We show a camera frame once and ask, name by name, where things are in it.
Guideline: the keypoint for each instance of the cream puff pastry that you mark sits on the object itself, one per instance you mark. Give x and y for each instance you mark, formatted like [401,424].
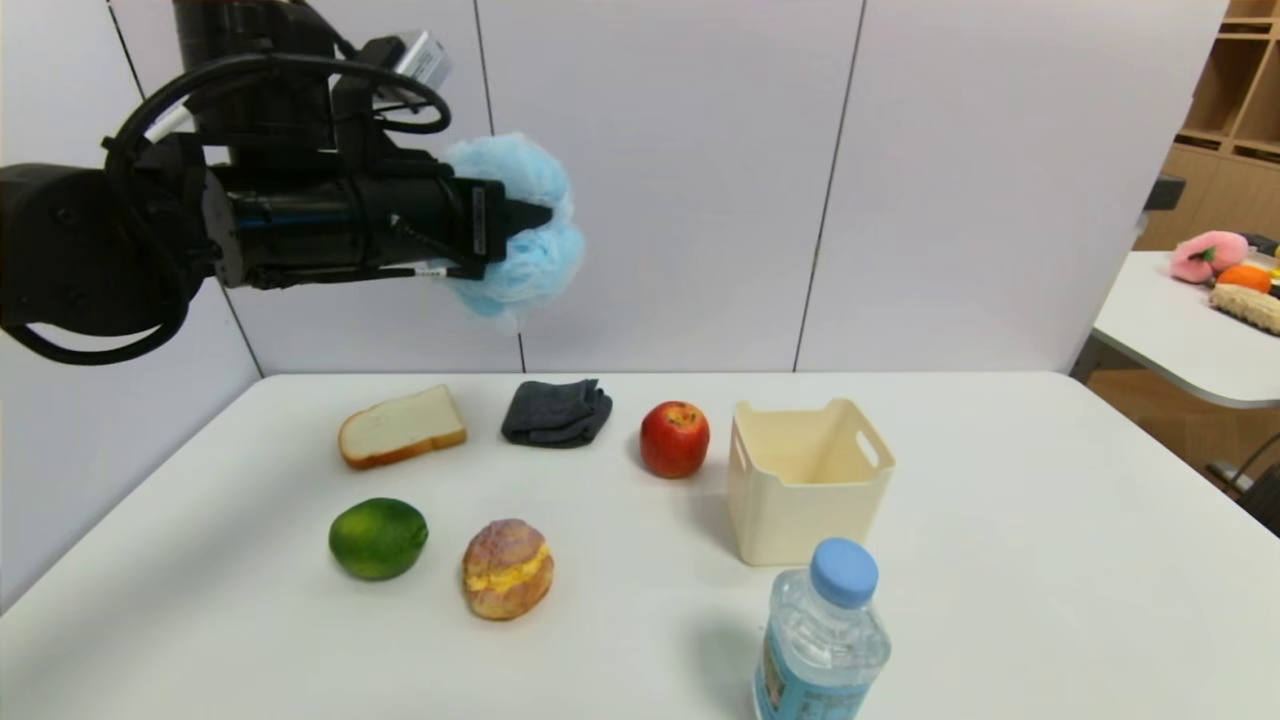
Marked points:
[507,570]

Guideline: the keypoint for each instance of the pink plush peach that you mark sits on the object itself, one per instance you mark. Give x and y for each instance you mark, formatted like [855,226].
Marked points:
[1208,256]

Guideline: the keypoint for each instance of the water bottle with blue cap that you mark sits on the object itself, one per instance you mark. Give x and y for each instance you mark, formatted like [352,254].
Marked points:
[825,640]

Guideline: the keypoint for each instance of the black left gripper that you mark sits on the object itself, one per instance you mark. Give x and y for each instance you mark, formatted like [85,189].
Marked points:
[482,228]

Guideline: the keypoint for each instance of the orange fruit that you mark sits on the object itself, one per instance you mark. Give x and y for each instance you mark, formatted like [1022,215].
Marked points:
[1243,278]

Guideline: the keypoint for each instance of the folded dark grey cloth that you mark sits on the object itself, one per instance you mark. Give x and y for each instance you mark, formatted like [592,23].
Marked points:
[555,412]

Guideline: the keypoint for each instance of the green lime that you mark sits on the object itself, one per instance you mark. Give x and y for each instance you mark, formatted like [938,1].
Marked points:
[378,538]

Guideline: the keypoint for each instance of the wooden shelf unit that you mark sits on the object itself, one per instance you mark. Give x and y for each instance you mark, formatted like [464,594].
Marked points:
[1230,130]

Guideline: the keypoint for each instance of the white bread slice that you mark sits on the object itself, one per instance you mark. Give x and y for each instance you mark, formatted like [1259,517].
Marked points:
[400,428]

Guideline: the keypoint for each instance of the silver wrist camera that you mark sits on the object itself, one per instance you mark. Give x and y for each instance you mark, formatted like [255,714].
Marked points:
[425,60]

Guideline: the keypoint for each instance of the red apple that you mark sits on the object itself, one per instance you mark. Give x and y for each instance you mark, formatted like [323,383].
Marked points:
[675,440]

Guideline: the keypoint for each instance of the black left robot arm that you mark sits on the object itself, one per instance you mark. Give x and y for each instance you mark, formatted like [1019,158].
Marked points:
[80,240]

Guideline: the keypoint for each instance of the cream white plastic box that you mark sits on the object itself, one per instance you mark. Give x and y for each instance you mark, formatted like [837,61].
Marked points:
[800,500]

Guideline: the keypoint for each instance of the light blue mesh bath loofah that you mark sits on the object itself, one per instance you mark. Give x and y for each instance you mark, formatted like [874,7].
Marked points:
[540,265]

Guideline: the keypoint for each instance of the white side table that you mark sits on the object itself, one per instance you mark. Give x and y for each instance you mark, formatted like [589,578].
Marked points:
[1170,330]

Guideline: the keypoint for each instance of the dark chair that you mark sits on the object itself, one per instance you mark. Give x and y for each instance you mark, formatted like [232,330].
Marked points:
[1262,495]

